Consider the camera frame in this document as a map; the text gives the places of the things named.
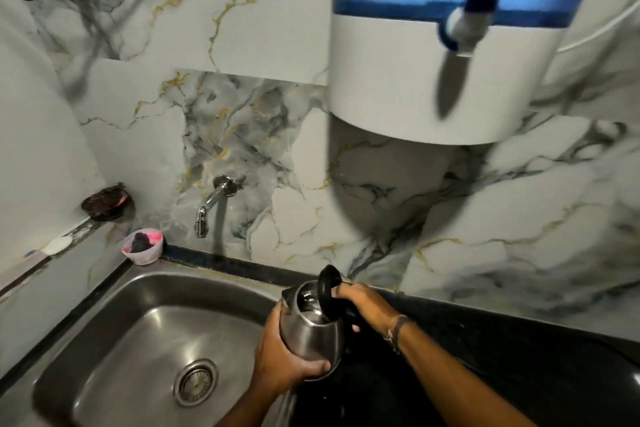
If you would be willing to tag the person's left hand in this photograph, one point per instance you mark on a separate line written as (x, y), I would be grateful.
(275, 356)

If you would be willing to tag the person's right hand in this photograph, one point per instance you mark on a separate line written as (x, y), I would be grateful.
(367, 304)

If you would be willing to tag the person's right fingers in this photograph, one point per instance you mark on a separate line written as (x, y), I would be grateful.
(347, 294)

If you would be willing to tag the person's left thumb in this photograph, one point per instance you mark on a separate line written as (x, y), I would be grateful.
(312, 366)

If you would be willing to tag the stainless steel electric kettle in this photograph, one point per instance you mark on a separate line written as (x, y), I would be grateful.
(312, 324)

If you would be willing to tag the person's right forearm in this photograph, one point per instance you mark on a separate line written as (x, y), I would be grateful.
(450, 376)

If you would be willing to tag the person's left forearm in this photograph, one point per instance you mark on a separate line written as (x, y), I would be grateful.
(250, 409)

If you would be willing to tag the sink drain strainer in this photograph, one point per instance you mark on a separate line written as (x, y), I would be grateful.
(195, 382)

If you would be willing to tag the stainless steel sink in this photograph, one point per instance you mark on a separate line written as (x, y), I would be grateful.
(150, 346)

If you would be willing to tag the small pink and white bowl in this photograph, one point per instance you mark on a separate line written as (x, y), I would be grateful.
(142, 246)

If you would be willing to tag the dark scrubber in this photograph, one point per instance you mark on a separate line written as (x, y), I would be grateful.
(141, 243)

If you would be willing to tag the dark round soap dish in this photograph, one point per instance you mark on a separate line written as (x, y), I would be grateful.
(106, 201)

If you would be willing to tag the blue and white water purifier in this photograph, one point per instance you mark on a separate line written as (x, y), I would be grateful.
(450, 41)

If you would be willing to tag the white soap bar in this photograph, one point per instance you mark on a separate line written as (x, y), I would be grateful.
(57, 245)

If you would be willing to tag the white purifier tap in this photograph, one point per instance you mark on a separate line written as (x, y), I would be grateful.
(472, 11)

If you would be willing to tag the white pipe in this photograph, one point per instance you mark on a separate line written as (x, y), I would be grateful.
(595, 34)

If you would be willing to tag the chrome wall faucet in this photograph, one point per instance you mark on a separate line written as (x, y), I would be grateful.
(212, 201)

